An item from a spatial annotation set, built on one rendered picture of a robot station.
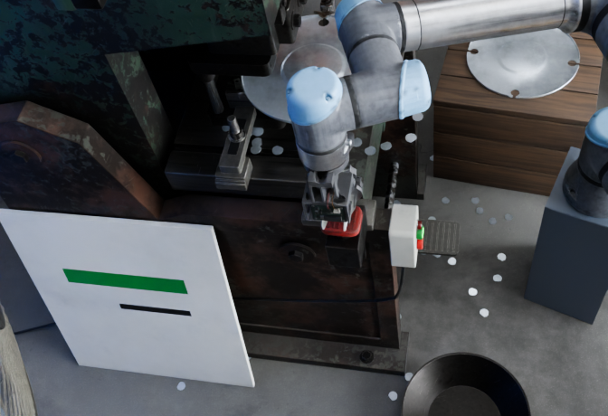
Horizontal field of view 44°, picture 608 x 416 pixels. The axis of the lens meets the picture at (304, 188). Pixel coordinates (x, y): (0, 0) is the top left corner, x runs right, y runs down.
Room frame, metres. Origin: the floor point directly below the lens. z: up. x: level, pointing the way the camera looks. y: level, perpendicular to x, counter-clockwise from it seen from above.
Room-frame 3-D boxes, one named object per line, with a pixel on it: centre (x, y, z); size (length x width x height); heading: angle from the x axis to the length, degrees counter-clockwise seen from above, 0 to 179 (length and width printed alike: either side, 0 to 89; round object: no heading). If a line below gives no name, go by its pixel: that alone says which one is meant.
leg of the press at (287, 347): (0.89, 0.27, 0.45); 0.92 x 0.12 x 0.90; 68
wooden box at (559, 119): (1.31, -0.65, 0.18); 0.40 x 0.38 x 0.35; 61
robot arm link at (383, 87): (0.70, -0.14, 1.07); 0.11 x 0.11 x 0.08; 0
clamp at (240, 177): (0.93, 0.10, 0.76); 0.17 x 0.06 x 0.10; 158
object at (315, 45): (1.04, -0.07, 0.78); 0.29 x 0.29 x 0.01
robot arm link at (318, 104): (0.68, -0.05, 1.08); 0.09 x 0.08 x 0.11; 90
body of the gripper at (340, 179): (0.67, -0.04, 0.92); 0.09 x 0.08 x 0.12; 158
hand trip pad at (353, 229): (0.70, -0.05, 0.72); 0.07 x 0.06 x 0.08; 68
